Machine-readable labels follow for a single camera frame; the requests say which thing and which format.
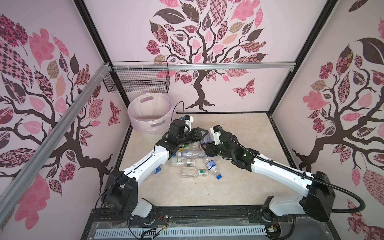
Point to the black wire basket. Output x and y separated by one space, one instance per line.
138 77

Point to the clear bottle green label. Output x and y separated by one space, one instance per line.
195 146

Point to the white slotted cable duct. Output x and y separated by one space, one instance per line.
179 232

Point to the aluminium rail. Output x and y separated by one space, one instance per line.
14 192
222 66

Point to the long clear crushed bottle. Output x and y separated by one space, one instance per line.
191 154

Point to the clear square bottle lower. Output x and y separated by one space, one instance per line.
192 172

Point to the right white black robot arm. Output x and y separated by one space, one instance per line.
314 198

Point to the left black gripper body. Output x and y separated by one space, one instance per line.
187 137

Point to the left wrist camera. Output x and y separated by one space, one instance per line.
188 122

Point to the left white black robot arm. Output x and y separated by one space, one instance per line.
121 194

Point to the aluminium rail left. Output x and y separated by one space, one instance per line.
14 192

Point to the blue label bottle blue cap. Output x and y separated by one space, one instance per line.
213 168

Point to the clear square bottle upper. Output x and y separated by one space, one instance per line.
182 162

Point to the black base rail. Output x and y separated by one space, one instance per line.
297 227

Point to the aluminium rail back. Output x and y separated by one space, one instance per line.
222 66

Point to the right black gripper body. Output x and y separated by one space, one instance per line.
218 150

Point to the pink plastic bin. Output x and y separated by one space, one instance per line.
151 113

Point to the clear square bottle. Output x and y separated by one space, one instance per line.
192 172
182 162

